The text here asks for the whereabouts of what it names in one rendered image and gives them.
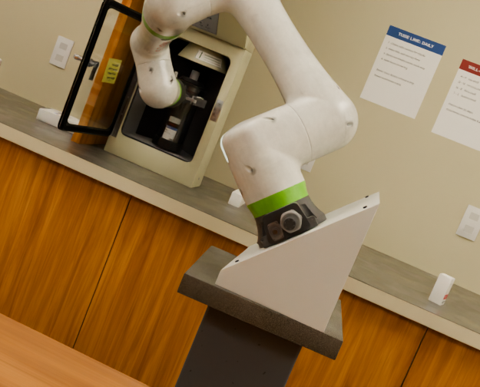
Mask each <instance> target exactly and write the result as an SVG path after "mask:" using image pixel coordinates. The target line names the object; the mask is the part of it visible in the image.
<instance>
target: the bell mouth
mask: <svg viewBox="0 0 480 387"><path fill-rule="evenodd" d="M178 55H179V56H181V57H183V58H186V59H188V60H191V61H193V62H196V63H198V64H200V65H203V66H205V67H208V68H211V69H213V70H215V71H218V72H220V73H222V74H227V57H226V56H224V55H221V54H219V53H216V52H215V51H211V50H210V49H207V48H205V47H202V46H200V45H196V44H194V43H192V42H190V43H189V44H188V45H187V46H186V47H185V48H184V49H183V50H182V51H181V52H180V53H179V54H178Z"/></svg>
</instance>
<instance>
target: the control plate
mask: <svg viewBox="0 0 480 387"><path fill-rule="evenodd" d="M218 19H219V13H218V14H215V15H211V16H209V17H207V18H205V19H203V20H201V21H202V22H203V23H200V22H197V23H195V24H193V26H195V27H197V28H200V29H203V30H204V31H208V32H210V33H212V34H215V35H217V26H218ZM207 24H209V25H210V26H207Z"/></svg>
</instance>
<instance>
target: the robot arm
mask: <svg viewBox="0 0 480 387"><path fill-rule="evenodd" d="M221 12H227V13H230V14H231V15H232V16H233V17H234V18H235V19H236V20H237V21H238V23H239V24H240V26H241V27H242V29H243V30H244V31H245V32H246V34H247V36H248V37H249V39H250V40H251V41H252V43H253V45H254V47H255V48H256V50H257V51H258V53H259V54H260V56H261V58H262V59H263V61H264V63H265V65H266V66H267V68H268V70H269V72H270V73H271V75H272V77H273V80H274V81H275V83H276V86H277V87H278V88H279V90H280V93H281V95H282V97H283V99H284V101H285V103H286V104H285V105H282V106H280V107H276V108H274V109H272V110H270V111H267V112H265V113H262V114H259V115H257V116H255V117H252V118H250V119H247V120H245V121H242V122H240V123H239V124H237V125H235V126H234V127H232V128H231V129H229V131H227V132H226V133H225V134H224V135H223V136H222V138H221V140H220V146H221V149H222V151H223V154H224V156H225V158H226V160H227V163H228V165H229V168H230V170H231V173H232V175H233V177H234V180H235V181H236V183H237V186H238V188H239V190H240V193H241V195H242V197H243V200H244V202H245V204H246V205H247V208H248V209H249V210H250V212H251V213H252V214H253V217H254V219H255V221H256V224H257V231H258V240H257V243H258V245H259V247H260V248H263V247H264V248H266V247H268V246H272V245H273V244H276V243H279V242H281V241H283V240H286V239H288V238H290V237H293V236H295V235H297V234H299V233H302V232H304V231H306V230H309V229H311V228H313V227H316V226H318V224H320V223H322V222H323V221H325V220H326V216H325V213H324V212H322V211H321V210H320V209H318V208H317V207H316V205H315V204H314V203H313V202H312V201H311V199H310V196H309V194H308V193H307V190H306V182H305V180H304V178H303V175H302V173H301V170H300V169H301V167H302V166H303V165H304V164H307V163H309V162H311V161H313V160H315V159H318V158H320V157H323V156H325V155H327V154H330V153H332V152H333V151H337V150H339V149H340V148H343V147H345V146H346V145H347V144H348V143H349V142H350V141H351V140H352V139H353V137H354V135H355V133H356V130H357V127H358V114H357V110H356V107H355V105H354V104H353V102H352V101H351V100H350V99H349V98H348V97H347V96H346V94H345V93H344V92H343V91H342V90H341V89H340V87H339V86H338V85H337V84H336V82H335V81H334V80H333V79H332V78H331V77H330V76H329V75H328V73H327V72H326V71H325V69H324V68H323V66H322V65H321V64H320V63H319V62H318V60H317V59H316V57H315V56H314V55H313V53H312V52H311V50H310V49H309V48H308V46H307V45H306V43H305V41H304V40H303V39H302V37H301V36H300V34H299V32H298V31H297V30H296V28H295V26H294V24H293V23H292V21H291V20H290V17H289V16H288V14H287V13H286V10H285V9H284V7H283V5H282V3H281V1H280V0H144V6H143V10H142V18H141V24H140V25H139V26H138V27H136V28H135V29H134V31H133V32H132V34H131V38H130V46H131V51H132V55H133V57H134V62H135V66H136V70H137V79H138V87H139V93H140V96H141V99H142V100H143V102H144V103H145V104H147V105H148V106H150V107H152V108H161V109H164V108H174V107H176V106H178V105H179V104H181V103H182V102H184V103H187V102H188V103H190V104H192V105H195V106H196V108H199V107H201V108H205V105H206V103H207V101H206V100H204V99H203V98H200V97H194V96H192V95H190V93H188V92H186V90H185V87H184V84H183V82H182V81H181V80H180V79H179V78H177V75H178V72H176V71H175V72H174V69H173V66H172V63H171V59H170V49H169V44H170V43H171V42H172V41H173V40H174V39H176V38H179V37H180V36H179V35H180V34H182V33H183V32H184V31H185V30H187V29H188V28H189V27H190V26H191V25H193V24H195V23H197V22H199V21H201V20H203V19H205V18H207V17H209V16H211V15H215V14H218V13H221Z"/></svg>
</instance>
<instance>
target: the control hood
mask: <svg viewBox="0 0 480 387"><path fill-rule="evenodd" d="M190 28H193V29H195V30H198V31H201V32H203V33H205V34H208V35H211V36H213V37H215V38H219V39H220V40H223V41H226V42H228V43H231V44H232V45H236V46H238V47H240V48H243V49H245V48H247V45H248V43H249V40H250V39H249V37H248V36H247V34H246V32H245V31H244V30H243V29H242V27H241V26H240V24H239V23H238V21H237V20H236V19H235V18H234V17H233V16H232V15H231V14H230V13H227V12H221V13H219V19H218V26H217V35H215V34H212V33H210V32H208V31H204V30H203V29H200V28H197V27H195V26H193V25H191V26H190Z"/></svg>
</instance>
